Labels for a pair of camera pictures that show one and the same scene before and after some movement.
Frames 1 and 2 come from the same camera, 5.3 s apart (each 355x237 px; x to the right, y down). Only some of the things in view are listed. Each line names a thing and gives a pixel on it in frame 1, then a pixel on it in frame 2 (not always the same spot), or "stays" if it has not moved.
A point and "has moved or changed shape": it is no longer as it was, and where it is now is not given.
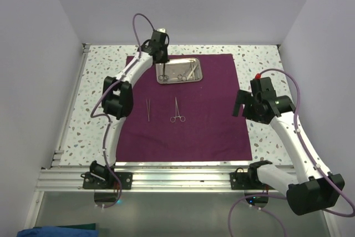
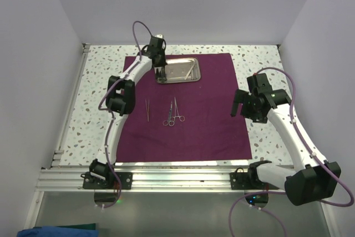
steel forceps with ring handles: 177,115 stays
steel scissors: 163,77 has moved or changed shape
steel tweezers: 148,109 stays
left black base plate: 126,179 stays
